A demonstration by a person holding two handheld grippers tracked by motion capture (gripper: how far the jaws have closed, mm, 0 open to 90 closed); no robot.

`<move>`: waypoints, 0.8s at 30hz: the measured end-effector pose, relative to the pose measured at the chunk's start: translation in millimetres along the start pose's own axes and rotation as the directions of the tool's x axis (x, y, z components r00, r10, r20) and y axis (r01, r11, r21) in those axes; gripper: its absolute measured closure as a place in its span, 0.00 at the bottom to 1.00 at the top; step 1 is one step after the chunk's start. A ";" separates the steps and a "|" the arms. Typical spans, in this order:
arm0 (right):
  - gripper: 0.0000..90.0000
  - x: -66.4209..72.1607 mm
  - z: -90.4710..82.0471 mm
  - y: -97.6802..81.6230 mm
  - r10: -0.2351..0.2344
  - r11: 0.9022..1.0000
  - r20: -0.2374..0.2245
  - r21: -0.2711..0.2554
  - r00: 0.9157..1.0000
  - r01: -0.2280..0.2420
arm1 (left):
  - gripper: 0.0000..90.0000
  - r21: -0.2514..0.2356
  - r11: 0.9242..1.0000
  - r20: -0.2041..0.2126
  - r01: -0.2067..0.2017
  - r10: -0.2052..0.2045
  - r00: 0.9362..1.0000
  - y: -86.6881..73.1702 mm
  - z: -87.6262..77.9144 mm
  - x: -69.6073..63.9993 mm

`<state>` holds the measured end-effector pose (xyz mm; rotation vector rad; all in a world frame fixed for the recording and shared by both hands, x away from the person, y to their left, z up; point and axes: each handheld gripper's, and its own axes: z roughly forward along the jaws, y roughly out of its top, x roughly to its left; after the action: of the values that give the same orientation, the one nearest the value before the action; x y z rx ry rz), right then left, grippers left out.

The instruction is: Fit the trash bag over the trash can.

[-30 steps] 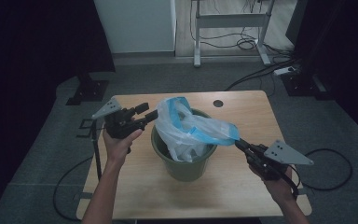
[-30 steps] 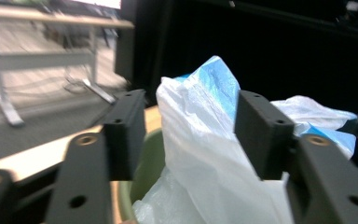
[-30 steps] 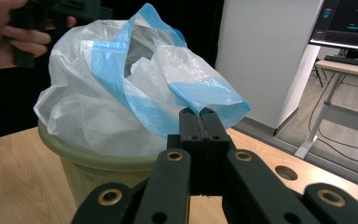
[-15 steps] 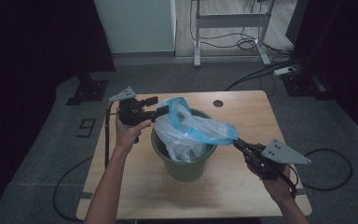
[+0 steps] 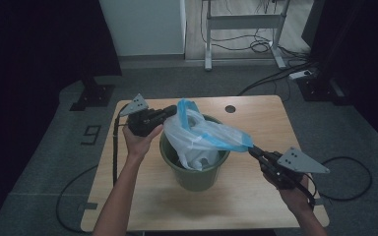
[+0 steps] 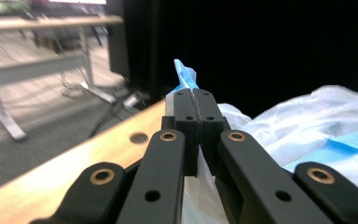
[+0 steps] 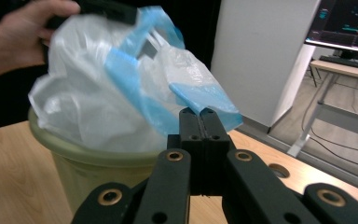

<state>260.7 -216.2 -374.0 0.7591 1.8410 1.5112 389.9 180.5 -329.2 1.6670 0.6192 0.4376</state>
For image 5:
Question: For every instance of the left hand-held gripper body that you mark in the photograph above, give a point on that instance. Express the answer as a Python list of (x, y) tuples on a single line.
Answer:
[(141, 123)]

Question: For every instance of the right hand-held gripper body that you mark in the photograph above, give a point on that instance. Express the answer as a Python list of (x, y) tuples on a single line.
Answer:
[(295, 162)]

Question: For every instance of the white trash bag blue edge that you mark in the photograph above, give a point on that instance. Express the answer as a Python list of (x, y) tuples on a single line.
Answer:
[(197, 137)]

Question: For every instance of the green plastic bin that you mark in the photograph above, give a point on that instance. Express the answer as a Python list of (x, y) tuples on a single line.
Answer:
[(193, 180)]

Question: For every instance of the person's left hand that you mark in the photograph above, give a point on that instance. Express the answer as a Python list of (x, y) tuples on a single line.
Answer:
[(139, 146)]

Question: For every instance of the person's right hand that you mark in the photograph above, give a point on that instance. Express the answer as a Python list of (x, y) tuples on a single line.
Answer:
[(292, 198)]

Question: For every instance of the grey tape strip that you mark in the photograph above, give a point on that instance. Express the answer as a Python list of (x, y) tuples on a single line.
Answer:
[(323, 201), (88, 206)]

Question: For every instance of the black stand base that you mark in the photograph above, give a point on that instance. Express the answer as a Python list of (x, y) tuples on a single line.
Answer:
[(318, 88), (93, 95)]

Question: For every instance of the white power strip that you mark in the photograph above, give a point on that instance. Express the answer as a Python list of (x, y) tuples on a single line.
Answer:
[(299, 74)]

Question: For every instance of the white cabinet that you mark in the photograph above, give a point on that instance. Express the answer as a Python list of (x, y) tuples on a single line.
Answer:
[(144, 26)]

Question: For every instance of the black curtain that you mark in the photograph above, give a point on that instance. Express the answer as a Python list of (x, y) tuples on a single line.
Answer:
[(357, 49), (29, 49)]

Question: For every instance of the white desk frame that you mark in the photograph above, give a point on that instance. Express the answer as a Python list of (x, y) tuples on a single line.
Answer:
[(242, 21)]

